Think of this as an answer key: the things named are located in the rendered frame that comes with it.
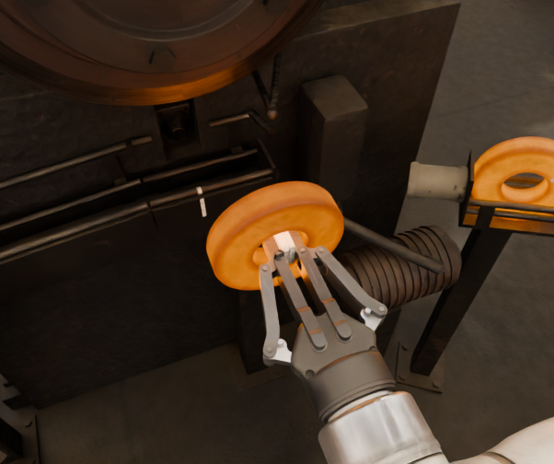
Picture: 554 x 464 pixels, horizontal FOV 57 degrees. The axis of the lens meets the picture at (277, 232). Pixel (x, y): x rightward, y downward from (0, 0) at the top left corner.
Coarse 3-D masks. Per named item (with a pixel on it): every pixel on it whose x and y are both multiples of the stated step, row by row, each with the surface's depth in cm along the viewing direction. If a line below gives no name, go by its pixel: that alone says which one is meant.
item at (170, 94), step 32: (320, 0) 60; (288, 32) 62; (0, 64) 52; (32, 64) 53; (256, 64) 64; (64, 96) 57; (96, 96) 59; (128, 96) 60; (160, 96) 62; (192, 96) 64
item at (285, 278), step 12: (276, 252) 51; (276, 264) 51; (288, 264) 51; (276, 276) 53; (288, 276) 51; (288, 288) 50; (288, 300) 51; (300, 300) 49; (300, 312) 48; (312, 312) 48; (300, 324) 49; (312, 324) 47; (312, 336) 46; (324, 336) 46
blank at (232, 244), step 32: (256, 192) 51; (288, 192) 51; (320, 192) 53; (224, 224) 51; (256, 224) 50; (288, 224) 52; (320, 224) 54; (224, 256) 52; (256, 256) 58; (256, 288) 60
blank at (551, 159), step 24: (504, 144) 76; (528, 144) 74; (552, 144) 73; (480, 168) 78; (504, 168) 76; (528, 168) 75; (552, 168) 74; (480, 192) 81; (504, 192) 81; (528, 192) 81; (552, 192) 78
